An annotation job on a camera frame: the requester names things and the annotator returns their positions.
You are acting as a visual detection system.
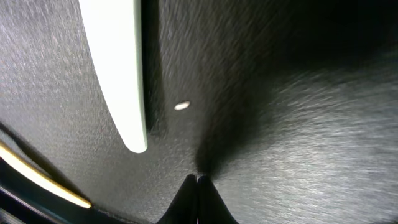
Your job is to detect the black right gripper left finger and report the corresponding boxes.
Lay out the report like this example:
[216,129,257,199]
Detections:
[157,174,198,224]

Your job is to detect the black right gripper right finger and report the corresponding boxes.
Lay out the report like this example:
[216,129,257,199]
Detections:
[197,175,238,224]

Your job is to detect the yellow plastic knife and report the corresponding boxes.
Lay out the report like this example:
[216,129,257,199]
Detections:
[1,142,91,209]

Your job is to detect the mint green plastic knife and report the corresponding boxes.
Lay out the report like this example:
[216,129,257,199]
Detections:
[79,0,147,154]

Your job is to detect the round black tray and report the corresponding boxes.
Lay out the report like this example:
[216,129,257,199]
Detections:
[1,0,397,223]

